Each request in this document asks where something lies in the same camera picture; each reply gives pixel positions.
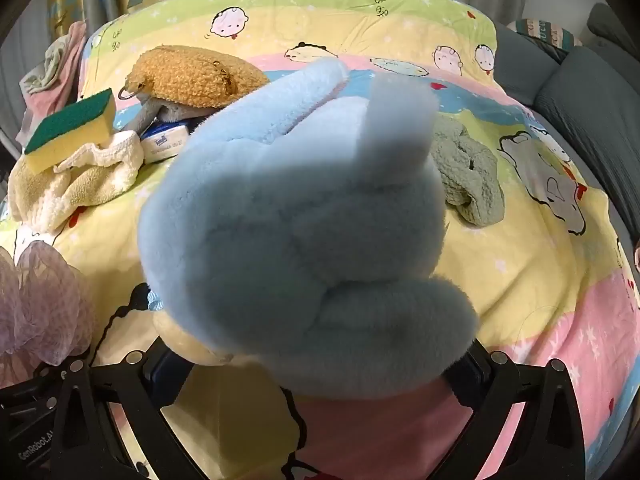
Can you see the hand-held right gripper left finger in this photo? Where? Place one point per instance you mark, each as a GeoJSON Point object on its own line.
{"type": "Point", "coordinates": [165, 375]}

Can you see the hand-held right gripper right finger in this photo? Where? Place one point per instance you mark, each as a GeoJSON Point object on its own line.
{"type": "Point", "coordinates": [467, 380]}

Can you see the light blue plush toy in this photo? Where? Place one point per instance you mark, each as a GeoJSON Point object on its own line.
{"type": "Point", "coordinates": [300, 240]}

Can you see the beige plush toy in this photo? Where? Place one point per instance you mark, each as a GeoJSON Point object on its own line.
{"type": "Point", "coordinates": [95, 180]}

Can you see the blue and white tissue packet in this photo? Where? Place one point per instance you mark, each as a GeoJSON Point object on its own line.
{"type": "Point", "coordinates": [162, 142]}

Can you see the brown fleece pouch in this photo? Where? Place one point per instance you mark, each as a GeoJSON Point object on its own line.
{"type": "Point", "coordinates": [190, 77]}

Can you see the cartoon printed blanket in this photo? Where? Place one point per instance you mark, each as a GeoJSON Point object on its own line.
{"type": "Point", "coordinates": [525, 270]}

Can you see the grey plush toy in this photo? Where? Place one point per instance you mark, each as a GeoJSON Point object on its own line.
{"type": "Point", "coordinates": [470, 175]}

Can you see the pink ruffled cloth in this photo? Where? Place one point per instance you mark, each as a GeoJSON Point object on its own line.
{"type": "Point", "coordinates": [637, 257]}

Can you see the yellow and green sponge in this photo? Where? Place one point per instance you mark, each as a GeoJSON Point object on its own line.
{"type": "Point", "coordinates": [75, 135]}

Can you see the grey cloth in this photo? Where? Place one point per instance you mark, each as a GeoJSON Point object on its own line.
{"type": "Point", "coordinates": [145, 115]}

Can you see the grey sofa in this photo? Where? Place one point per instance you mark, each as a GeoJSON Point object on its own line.
{"type": "Point", "coordinates": [590, 100]}

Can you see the pile of pink clothes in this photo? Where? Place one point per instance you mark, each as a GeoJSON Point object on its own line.
{"type": "Point", "coordinates": [55, 75]}

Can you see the striped cushion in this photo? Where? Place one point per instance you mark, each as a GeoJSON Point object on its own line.
{"type": "Point", "coordinates": [545, 32]}

